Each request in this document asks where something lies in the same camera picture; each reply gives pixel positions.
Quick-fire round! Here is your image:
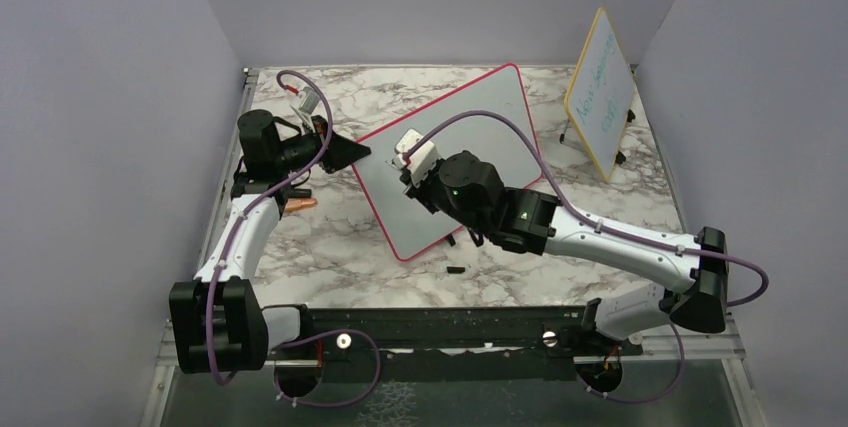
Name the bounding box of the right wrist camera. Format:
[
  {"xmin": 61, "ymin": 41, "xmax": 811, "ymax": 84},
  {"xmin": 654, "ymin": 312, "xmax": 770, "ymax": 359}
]
[{"xmin": 390, "ymin": 129, "xmax": 441, "ymax": 187}]

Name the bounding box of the pink framed whiteboard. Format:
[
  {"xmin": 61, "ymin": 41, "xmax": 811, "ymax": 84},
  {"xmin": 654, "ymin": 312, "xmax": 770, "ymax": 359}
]
[{"xmin": 353, "ymin": 63, "xmax": 542, "ymax": 262}]

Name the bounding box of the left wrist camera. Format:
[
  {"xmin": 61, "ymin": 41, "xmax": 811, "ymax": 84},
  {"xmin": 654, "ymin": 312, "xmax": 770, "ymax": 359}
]
[{"xmin": 290, "ymin": 86, "xmax": 320, "ymax": 132}]

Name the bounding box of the purple cable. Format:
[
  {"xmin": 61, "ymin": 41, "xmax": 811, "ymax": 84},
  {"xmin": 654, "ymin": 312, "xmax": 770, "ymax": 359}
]
[
  {"xmin": 203, "ymin": 69, "xmax": 382, "ymax": 410},
  {"xmin": 402, "ymin": 109, "xmax": 771, "ymax": 407}
]

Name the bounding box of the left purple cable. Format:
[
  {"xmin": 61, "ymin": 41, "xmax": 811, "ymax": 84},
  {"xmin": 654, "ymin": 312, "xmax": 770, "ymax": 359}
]
[{"xmin": 203, "ymin": 69, "xmax": 382, "ymax": 410}]

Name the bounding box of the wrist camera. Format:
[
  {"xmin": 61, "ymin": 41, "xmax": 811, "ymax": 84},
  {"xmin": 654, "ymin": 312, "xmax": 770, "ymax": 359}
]
[
  {"xmin": 390, "ymin": 129, "xmax": 441, "ymax": 187},
  {"xmin": 290, "ymin": 86, "xmax": 320, "ymax": 132}
]

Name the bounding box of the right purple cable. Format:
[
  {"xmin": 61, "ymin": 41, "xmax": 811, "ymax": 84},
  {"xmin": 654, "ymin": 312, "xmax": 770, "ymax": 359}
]
[{"xmin": 402, "ymin": 109, "xmax": 771, "ymax": 407}]

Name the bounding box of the black mounting rail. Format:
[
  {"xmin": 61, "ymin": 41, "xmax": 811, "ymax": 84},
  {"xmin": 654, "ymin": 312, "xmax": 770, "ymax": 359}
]
[{"xmin": 267, "ymin": 306, "xmax": 642, "ymax": 383}]

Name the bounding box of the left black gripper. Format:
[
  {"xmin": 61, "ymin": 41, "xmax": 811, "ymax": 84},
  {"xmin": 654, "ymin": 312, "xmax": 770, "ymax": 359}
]
[{"xmin": 275, "ymin": 114, "xmax": 371, "ymax": 174}]

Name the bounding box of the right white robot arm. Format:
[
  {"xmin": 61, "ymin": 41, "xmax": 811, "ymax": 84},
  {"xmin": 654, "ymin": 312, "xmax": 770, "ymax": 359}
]
[{"xmin": 392, "ymin": 151, "xmax": 728, "ymax": 354}]

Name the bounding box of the yellow framed whiteboard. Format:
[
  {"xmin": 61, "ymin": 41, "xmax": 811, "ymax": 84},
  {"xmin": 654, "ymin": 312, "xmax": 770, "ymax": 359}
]
[{"xmin": 564, "ymin": 7, "xmax": 637, "ymax": 181}]

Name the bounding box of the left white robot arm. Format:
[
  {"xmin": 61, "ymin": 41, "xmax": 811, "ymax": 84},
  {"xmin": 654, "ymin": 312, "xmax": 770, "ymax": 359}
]
[{"xmin": 169, "ymin": 110, "xmax": 371, "ymax": 374}]

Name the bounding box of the aluminium frame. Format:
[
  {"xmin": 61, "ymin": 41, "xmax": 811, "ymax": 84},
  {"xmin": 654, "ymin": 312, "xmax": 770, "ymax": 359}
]
[{"xmin": 139, "ymin": 67, "xmax": 262, "ymax": 426}]

